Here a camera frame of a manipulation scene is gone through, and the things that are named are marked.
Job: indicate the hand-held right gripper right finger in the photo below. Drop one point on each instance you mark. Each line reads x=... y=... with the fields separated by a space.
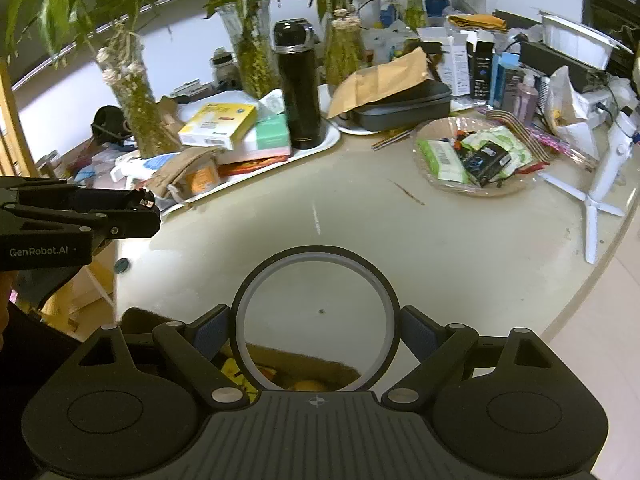
x=417 y=332

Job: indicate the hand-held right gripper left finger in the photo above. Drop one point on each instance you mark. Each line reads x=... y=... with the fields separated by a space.
x=212 y=332

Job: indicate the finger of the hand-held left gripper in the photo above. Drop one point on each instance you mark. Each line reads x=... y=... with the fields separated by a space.
x=125 y=222
x=75 y=196

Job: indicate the small black power plug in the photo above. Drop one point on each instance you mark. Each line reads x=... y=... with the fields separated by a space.
x=146 y=202

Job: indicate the brown cardboard box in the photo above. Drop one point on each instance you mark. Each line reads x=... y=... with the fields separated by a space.
x=310 y=365

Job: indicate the small green round disc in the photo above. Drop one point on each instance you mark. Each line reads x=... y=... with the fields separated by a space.
x=121 y=265

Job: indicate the white tube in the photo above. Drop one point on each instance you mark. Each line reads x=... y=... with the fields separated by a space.
x=135 y=165

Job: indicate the black bag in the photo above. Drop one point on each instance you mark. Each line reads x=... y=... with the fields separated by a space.
x=107 y=120

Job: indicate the orange packet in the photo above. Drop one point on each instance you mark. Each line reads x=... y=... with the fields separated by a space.
x=202 y=180

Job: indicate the tall glass vase dried flowers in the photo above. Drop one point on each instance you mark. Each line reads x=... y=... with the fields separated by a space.
x=145 y=120

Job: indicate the yellow cardboard box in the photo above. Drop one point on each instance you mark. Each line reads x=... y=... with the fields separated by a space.
x=220 y=125

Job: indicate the red flat packet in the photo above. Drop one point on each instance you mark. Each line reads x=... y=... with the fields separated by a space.
x=250 y=165

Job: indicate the thin wooden stick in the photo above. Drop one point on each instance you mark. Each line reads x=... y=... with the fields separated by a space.
x=409 y=193

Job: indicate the clear plastic dish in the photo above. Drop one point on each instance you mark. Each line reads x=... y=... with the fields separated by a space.
x=450 y=187

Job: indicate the green tissue pack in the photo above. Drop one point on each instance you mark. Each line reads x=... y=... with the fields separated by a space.
x=272 y=132

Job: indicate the green wet wipe pack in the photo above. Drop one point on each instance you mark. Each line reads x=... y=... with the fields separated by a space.
x=442 y=160

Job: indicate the small black printed box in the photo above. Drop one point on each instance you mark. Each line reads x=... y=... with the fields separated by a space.
x=485 y=162

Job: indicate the white tissue pack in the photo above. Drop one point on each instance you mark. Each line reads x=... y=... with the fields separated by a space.
x=272 y=102

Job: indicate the metal chopstick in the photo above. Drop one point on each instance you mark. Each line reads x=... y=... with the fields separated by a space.
x=390 y=137
x=394 y=140

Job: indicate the long white tray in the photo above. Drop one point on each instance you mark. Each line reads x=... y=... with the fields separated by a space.
x=325 y=142

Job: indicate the green white sachet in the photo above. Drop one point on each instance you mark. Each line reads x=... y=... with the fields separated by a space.
x=500 y=137

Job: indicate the white plate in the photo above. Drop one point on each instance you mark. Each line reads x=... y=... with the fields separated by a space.
x=350 y=129

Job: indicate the black thermos flask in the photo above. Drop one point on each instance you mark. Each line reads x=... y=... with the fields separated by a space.
x=300 y=95

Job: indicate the black hard case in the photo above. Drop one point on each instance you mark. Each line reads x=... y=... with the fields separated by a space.
x=405 y=107

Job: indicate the pink patterned wrapper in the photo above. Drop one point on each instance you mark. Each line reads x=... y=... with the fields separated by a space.
x=565 y=145

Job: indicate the white gimbal with tripod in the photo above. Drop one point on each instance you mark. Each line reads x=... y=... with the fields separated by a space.
x=607 y=170

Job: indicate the brown paper envelope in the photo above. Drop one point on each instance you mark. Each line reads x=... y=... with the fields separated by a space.
x=385 y=80

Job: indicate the pink pump bottle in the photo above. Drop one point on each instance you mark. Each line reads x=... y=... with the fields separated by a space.
x=527 y=100

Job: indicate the blue product box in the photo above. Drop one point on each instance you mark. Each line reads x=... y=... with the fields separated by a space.
x=505 y=80

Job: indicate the black product box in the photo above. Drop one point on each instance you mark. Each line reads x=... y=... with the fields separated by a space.
x=482 y=70

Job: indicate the white product box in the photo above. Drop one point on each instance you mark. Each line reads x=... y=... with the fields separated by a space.
x=457 y=65

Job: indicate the white plastic bag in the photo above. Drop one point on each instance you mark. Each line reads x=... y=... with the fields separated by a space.
x=565 y=105

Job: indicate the black flat device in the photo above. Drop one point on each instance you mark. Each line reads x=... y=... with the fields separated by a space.
x=550 y=57

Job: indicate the yellow cloth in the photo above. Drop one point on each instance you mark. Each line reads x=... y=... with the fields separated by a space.
x=480 y=22

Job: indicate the white plastic food container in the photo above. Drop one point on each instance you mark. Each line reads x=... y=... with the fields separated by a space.
x=575 y=35

